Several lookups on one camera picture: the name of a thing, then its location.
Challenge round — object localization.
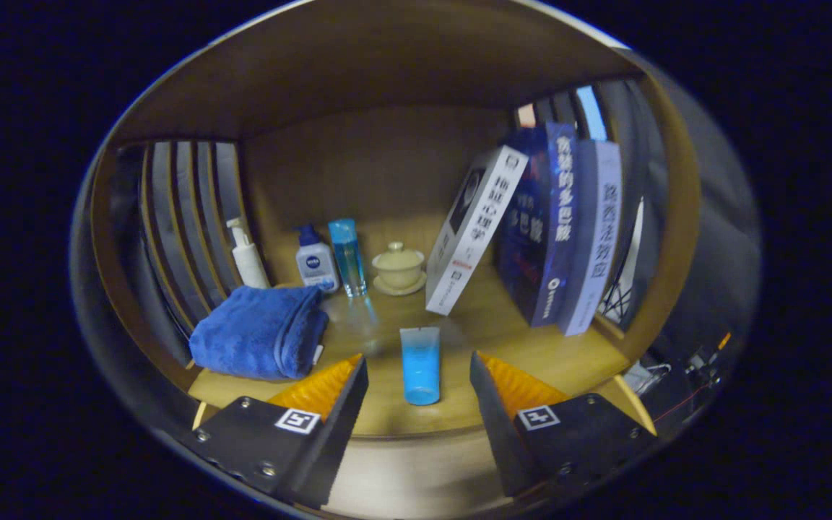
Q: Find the pale lavender book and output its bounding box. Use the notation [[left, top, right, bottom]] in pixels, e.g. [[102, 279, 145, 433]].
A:
[[559, 139, 623, 337]]

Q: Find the orange black device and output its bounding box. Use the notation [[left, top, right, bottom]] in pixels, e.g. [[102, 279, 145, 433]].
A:
[[683, 332, 733, 376]]

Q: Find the white book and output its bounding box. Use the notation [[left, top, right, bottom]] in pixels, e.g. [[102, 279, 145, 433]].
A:
[[425, 145, 529, 316]]

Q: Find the dark blue book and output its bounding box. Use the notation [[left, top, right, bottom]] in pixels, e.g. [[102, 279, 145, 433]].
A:
[[495, 121, 579, 327]]

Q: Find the wooden cabinet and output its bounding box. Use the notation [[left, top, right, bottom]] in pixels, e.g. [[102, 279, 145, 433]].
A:
[[91, 0, 702, 443]]

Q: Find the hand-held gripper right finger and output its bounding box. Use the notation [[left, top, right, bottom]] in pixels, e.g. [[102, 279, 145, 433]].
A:
[[469, 351, 659, 499]]

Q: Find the beige lidded teacup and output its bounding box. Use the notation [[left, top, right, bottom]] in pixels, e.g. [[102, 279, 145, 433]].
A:
[[371, 242, 428, 296]]

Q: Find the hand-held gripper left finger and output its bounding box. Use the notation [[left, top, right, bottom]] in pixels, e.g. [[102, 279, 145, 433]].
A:
[[192, 354, 370, 508]]

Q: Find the clear blue bottle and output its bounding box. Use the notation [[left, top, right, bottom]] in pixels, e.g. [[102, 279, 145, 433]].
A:
[[327, 219, 368, 298]]

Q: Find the wooden countertop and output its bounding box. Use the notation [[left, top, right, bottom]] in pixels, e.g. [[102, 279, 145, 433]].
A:
[[188, 274, 633, 438]]

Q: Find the white bottle blue cap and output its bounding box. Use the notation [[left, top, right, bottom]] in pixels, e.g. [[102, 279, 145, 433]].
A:
[[295, 225, 340, 293]]

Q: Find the blue folded towel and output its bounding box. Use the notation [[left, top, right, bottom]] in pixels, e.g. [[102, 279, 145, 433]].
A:
[[189, 285, 330, 381]]

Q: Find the black tripod stand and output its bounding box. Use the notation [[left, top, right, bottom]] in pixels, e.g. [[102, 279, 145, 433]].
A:
[[599, 274, 637, 322]]

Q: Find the light blue squeeze tube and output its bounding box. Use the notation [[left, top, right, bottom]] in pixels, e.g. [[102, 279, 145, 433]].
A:
[[399, 326, 441, 406]]

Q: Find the white pump bottle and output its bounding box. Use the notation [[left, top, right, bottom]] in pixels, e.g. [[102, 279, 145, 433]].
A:
[[226, 218, 271, 290]]

